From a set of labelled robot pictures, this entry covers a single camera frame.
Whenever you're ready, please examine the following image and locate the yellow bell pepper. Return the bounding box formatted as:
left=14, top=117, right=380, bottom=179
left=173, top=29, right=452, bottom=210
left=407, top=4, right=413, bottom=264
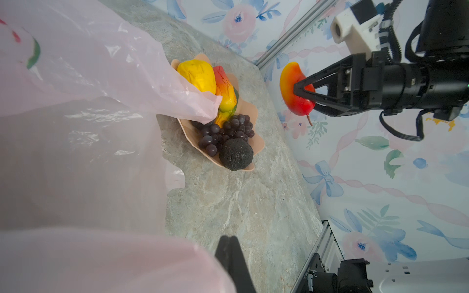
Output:
left=177, top=59, right=217, bottom=95

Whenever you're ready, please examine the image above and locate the right corner aluminium post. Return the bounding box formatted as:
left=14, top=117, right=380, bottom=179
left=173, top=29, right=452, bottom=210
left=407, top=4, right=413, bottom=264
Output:
left=251, top=0, right=338, bottom=69

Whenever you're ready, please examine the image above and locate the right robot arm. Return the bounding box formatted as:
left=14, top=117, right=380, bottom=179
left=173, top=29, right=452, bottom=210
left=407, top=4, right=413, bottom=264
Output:
left=291, top=1, right=469, bottom=121

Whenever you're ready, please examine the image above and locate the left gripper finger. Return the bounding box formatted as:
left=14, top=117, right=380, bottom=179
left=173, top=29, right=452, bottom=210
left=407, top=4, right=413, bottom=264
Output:
left=215, top=235, right=256, bottom=293

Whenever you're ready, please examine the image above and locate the red yellow mango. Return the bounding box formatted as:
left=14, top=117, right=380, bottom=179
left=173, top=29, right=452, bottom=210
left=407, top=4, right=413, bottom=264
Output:
left=213, top=66, right=238, bottom=128

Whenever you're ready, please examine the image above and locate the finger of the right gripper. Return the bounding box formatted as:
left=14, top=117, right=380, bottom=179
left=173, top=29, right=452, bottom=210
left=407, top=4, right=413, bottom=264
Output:
left=305, top=94, right=366, bottom=117
left=294, top=53, right=366, bottom=96

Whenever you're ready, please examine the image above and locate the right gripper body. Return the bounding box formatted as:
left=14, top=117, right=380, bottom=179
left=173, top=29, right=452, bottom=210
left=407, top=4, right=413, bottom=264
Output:
left=360, top=51, right=429, bottom=110

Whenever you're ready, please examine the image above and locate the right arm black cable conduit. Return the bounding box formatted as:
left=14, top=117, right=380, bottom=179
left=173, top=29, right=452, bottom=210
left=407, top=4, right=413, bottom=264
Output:
left=377, top=0, right=429, bottom=142

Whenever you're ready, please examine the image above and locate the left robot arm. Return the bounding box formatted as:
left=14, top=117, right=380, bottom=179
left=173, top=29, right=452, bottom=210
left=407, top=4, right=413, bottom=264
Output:
left=293, top=253, right=469, bottom=293

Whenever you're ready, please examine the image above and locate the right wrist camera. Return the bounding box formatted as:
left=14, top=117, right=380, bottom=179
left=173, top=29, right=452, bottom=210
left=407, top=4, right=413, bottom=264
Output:
left=330, top=0, right=382, bottom=61

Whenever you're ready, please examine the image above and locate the pink plastic bag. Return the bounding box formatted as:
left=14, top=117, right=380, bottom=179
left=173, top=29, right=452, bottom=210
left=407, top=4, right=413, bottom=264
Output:
left=1, top=1, right=236, bottom=293

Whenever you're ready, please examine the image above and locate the pink fruit plate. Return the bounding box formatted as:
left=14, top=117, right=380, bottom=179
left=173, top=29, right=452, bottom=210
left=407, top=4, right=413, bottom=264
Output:
left=178, top=66, right=265, bottom=171

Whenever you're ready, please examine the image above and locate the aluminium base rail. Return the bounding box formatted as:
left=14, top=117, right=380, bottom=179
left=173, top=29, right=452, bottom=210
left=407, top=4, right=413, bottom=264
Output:
left=291, top=221, right=344, bottom=293

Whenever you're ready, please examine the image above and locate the purple grape bunch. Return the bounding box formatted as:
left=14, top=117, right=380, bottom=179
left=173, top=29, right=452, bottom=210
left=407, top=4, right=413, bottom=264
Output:
left=191, top=114, right=255, bottom=156

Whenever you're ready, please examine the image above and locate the dark avocado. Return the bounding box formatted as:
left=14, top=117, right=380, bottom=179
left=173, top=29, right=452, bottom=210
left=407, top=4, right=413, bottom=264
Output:
left=219, top=138, right=254, bottom=171

